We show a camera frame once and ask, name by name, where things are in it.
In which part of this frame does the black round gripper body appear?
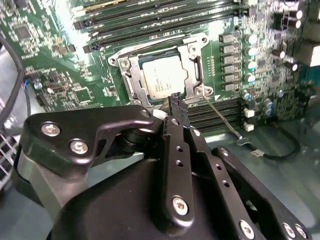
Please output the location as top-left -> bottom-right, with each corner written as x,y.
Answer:
11,152 -> 226,240

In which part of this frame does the metal socket cover frame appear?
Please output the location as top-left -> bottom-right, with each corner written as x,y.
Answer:
117,41 -> 210,106

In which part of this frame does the metal wire locking lever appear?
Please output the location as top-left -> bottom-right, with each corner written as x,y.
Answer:
107,36 -> 210,66
202,94 -> 251,148

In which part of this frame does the silver square CPU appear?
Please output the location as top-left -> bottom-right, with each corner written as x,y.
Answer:
137,53 -> 191,102

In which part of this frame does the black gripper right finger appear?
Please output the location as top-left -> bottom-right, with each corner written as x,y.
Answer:
180,99 -> 312,240

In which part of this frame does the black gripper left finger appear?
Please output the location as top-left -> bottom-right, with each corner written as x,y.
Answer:
18,92 -> 196,230

